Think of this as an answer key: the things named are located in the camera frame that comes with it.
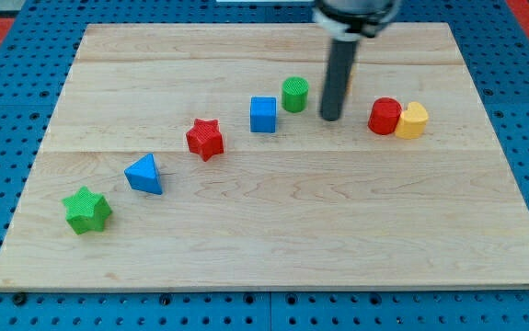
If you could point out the red cylinder block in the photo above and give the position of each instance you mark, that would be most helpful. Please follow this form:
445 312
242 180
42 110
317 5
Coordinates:
384 115

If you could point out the blue cube block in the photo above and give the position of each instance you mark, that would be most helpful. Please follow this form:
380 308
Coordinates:
263 114

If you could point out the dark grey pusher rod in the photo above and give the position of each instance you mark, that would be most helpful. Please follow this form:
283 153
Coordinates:
341 58

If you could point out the green cylinder block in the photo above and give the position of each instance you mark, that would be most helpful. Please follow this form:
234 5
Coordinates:
294 94

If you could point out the green star block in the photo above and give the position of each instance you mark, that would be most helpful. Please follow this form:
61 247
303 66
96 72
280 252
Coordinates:
86 211

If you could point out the blue triangle block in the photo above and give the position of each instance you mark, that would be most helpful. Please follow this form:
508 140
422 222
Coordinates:
143 175

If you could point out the yellow heart block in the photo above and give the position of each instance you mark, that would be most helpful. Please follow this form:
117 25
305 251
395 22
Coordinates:
412 121

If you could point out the wooden board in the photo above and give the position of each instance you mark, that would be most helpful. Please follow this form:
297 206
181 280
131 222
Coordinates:
314 206

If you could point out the red star block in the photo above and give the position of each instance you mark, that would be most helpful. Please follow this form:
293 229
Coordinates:
205 139

